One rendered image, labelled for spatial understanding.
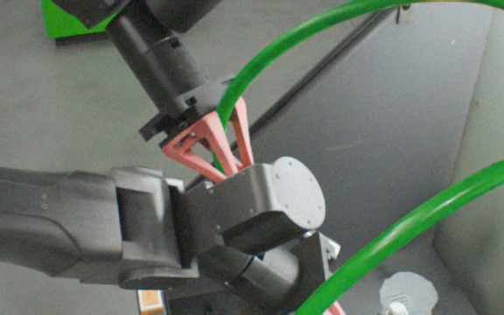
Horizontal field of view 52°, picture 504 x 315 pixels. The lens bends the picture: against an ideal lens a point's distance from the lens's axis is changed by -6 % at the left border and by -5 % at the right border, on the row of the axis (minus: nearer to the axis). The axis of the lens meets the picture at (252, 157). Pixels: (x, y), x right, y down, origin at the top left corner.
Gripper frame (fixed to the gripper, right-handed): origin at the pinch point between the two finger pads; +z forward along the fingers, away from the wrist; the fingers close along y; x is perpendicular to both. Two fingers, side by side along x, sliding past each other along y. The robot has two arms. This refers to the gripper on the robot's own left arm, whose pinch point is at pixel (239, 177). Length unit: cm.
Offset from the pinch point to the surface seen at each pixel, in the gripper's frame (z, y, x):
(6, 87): -113, 159, 231
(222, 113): -5.8, -1.7, -3.9
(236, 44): -59, 267, 146
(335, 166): 8.1, 29.2, 6.6
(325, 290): 7.9, -16.2, -13.0
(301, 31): -7.3, -1.3, -14.7
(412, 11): -4.2, 29.2, -16.0
